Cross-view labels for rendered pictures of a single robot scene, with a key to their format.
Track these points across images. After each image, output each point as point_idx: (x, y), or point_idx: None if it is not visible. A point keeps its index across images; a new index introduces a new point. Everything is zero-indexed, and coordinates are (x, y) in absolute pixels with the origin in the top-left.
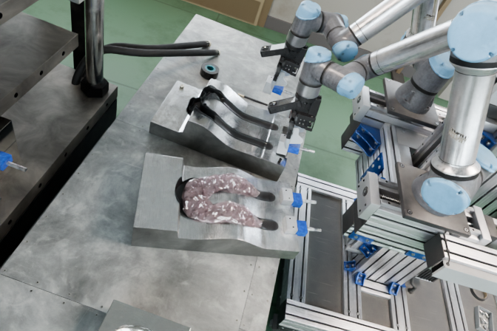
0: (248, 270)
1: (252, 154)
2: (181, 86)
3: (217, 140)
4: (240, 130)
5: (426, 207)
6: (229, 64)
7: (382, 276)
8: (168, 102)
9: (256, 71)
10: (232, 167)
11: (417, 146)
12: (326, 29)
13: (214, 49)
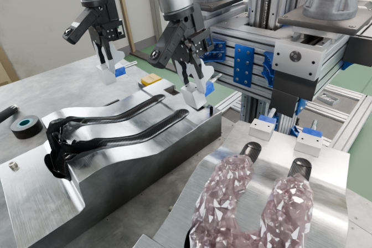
0: (362, 236)
1: (185, 133)
2: (12, 165)
3: (138, 161)
4: (140, 129)
5: (346, 16)
6: (40, 107)
7: (287, 131)
8: (15, 199)
9: (71, 90)
10: (177, 171)
11: (244, 21)
12: None
13: (7, 108)
